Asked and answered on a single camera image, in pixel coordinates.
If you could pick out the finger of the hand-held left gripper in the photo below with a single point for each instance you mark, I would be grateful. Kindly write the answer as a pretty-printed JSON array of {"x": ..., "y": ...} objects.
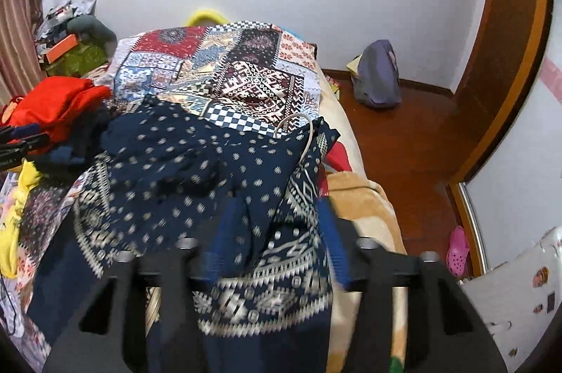
[
  {"x": 26, "y": 147},
  {"x": 19, "y": 132}
]

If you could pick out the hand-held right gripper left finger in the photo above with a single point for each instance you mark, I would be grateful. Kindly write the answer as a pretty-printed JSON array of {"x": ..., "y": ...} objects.
[{"x": 224, "y": 232}]

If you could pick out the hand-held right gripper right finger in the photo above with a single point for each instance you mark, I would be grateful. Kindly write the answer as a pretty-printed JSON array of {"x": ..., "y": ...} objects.
[{"x": 332, "y": 241}]

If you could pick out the navy patterned hooded garment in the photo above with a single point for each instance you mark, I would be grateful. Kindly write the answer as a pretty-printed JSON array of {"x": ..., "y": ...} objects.
[{"x": 184, "y": 162}]

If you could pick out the red plush toy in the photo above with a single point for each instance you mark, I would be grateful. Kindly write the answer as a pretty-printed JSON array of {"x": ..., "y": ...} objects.
[{"x": 11, "y": 109}]

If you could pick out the beige blanket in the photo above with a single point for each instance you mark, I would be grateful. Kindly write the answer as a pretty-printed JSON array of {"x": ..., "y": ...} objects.
[{"x": 369, "y": 215}]

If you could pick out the red jacket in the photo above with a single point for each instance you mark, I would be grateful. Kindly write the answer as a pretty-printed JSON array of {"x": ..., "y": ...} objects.
[{"x": 61, "y": 100}]

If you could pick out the black garment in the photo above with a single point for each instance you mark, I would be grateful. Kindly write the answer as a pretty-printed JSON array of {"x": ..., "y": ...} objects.
[{"x": 83, "y": 140}]

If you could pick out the yellow garment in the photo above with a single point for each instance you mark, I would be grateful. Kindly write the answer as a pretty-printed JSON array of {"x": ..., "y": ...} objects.
[{"x": 13, "y": 215}]

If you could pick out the orange box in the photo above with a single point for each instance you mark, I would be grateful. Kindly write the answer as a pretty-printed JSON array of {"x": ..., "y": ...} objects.
[{"x": 61, "y": 48}]

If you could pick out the green patterned cloth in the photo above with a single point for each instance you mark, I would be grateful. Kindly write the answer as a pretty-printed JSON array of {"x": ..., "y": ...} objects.
[{"x": 79, "y": 59}]

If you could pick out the pile of papers and boxes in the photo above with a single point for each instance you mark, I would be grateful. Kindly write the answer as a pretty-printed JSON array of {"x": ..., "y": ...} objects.
[{"x": 61, "y": 19}]

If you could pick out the pink clog shoe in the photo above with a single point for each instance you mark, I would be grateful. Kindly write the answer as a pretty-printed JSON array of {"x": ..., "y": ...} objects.
[{"x": 459, "y": 250}]

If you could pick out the grey cushion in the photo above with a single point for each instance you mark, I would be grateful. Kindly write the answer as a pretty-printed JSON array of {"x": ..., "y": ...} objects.
[{"x": 94, "y": 28}]

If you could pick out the brown striped curtain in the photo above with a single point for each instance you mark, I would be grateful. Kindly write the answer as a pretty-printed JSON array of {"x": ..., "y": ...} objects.
[{"x": 22, "y": 4}]

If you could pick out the patchwork print bedsheet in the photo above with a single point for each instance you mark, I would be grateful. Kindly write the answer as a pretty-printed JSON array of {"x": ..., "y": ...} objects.
[{"x": 246, "y": 61}]

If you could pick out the grey blue bag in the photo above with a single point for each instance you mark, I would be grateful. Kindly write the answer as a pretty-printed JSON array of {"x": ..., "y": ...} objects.
[{"x": 377, "y": 74}]

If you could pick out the brown wooden door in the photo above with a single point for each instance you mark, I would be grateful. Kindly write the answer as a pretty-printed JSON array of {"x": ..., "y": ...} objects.
[{"x": 483, "y": 4}]

